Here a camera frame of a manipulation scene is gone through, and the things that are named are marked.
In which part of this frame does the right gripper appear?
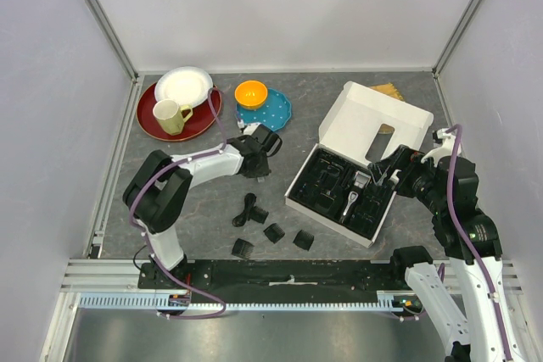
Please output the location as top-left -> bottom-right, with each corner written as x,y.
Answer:
367,142 -> 448,213

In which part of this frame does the black cable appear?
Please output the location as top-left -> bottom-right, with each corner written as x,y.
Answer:
232,192 -> 257,229

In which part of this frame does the black comb attachment with brush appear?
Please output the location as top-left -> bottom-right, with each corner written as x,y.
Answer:
249,205 -> 269,224

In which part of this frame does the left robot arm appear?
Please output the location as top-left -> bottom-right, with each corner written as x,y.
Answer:
122,124 -> 283,288

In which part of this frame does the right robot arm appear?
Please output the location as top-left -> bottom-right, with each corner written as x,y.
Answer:
369,146 -> 529,361

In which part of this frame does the grey hair clipper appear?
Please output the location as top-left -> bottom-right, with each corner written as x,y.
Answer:
339,171 -> 370,224

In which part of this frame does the black plastic tray insert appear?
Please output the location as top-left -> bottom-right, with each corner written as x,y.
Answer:
285,144 -> 395,248

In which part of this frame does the blue dotted plate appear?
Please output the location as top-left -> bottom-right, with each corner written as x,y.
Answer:
237,88 -> 292,131

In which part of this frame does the white cardboard box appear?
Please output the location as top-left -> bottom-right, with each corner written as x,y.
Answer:
283,81 -> 434,248

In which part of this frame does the orange bowl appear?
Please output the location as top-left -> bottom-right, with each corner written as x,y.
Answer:
234,80 -> 268,110

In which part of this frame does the red round plate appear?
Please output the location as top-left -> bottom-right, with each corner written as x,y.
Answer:
135,81 -> 223,142

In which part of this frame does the black comb attachment middle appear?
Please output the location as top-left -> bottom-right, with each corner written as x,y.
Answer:
263,223 -> 285,244

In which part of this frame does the cream mug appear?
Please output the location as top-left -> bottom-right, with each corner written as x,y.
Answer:
153,99 -> 193,136

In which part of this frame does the white paper plate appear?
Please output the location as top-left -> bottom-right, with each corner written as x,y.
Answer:
154,66 -> 213,108

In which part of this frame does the black comb attachment front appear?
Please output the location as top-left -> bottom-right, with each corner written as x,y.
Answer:
231,238 -> 255,259

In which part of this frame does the black comb attachment right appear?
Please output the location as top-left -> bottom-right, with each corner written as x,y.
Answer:
293,230 -> 315,251

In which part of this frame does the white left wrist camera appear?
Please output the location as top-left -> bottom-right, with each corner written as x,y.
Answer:
238,121 -> 260,136

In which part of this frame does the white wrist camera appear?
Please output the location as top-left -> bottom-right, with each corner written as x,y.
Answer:
421,128 -> 456,166
238,121 -> 260,136

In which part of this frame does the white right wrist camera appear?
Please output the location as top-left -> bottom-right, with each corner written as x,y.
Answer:
421,128 -> 456,166

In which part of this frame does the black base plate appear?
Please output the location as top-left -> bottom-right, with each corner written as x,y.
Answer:
139,259 -> 429,304

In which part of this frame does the right aluminium frame post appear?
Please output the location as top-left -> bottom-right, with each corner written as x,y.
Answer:
432,0 -> 484,79

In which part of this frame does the aluminium frame post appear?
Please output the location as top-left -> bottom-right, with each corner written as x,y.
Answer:
84,0 -> 138,82
432,0 -> 484,79

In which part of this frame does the left aluminium frame post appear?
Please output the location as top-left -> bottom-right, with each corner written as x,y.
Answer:
84,0 -> 138,82

